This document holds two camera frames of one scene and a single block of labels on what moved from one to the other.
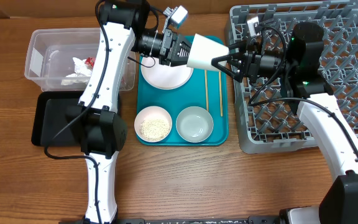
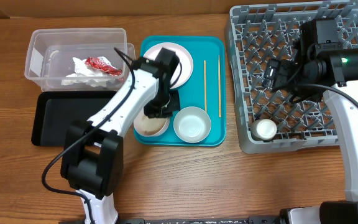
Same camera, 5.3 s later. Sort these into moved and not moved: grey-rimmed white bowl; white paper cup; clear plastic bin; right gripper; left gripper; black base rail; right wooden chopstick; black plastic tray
Moved: white paper cup; left gripper; right gripper
Not moved: right wooden chopstick; black base rail; black plastic tray; grey-rimmed white bowl; clear plastic bin
